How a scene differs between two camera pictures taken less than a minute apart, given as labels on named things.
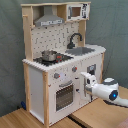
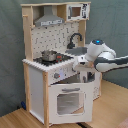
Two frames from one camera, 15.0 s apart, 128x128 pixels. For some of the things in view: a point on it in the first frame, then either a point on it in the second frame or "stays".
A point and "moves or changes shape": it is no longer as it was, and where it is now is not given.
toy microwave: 77,12 stays
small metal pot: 49,55 stays
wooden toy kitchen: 56,56 stays
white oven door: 64,100 moves or changes shape
